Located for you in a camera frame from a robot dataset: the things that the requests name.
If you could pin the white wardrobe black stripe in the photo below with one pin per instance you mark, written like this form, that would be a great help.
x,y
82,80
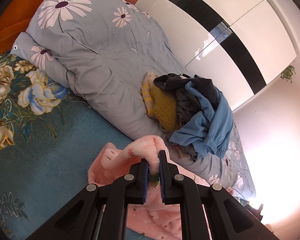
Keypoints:
x,y
241,45

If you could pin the mustard knitted sweater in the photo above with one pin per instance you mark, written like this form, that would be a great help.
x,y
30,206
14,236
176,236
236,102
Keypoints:
x,y
160,105

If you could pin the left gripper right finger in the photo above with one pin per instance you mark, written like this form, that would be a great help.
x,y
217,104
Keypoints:
x,y
207,212

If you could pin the green hanging plant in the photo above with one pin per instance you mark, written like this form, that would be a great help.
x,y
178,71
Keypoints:
x,y
288,73

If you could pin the blue sweatpants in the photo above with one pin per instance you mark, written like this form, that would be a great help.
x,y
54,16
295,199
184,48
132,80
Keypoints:
x,y
209,130

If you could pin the grey daisy print duvet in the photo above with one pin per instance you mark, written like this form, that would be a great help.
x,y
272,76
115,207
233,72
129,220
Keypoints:
x,y
101,50

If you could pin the teal floral bed blanket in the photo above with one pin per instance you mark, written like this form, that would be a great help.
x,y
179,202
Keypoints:
x,y
48,139

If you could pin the pink fleece garment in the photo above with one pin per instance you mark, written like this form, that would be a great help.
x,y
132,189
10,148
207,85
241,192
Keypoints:
x,y
154,219

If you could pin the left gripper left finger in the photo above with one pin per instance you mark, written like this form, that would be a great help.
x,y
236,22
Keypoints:
x,y
98,212

